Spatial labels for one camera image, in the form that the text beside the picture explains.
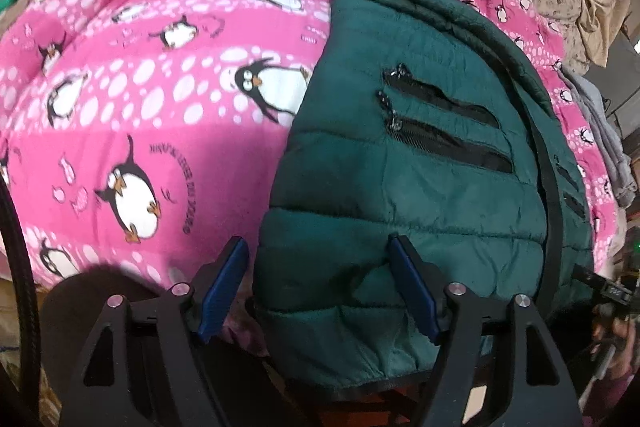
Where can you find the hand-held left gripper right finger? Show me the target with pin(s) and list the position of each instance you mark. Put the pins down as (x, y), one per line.
(415, 287)

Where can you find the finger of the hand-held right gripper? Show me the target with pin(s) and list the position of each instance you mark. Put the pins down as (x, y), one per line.
(592, 279)

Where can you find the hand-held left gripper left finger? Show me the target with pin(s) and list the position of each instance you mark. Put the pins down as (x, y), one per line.
(220, 292)

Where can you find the green puffer jacket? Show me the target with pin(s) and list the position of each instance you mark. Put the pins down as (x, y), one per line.
(400, 187)

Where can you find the person's right hand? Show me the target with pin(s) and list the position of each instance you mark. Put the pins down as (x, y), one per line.
(625, 339)

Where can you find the grey cloth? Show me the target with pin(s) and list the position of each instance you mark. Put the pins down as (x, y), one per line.
(607, 142)

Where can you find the pink penguin print blanket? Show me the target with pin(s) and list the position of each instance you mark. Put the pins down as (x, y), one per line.
(150, 107)

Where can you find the crumpled beige cloth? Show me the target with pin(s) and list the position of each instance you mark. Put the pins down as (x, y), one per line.
(600, 2)

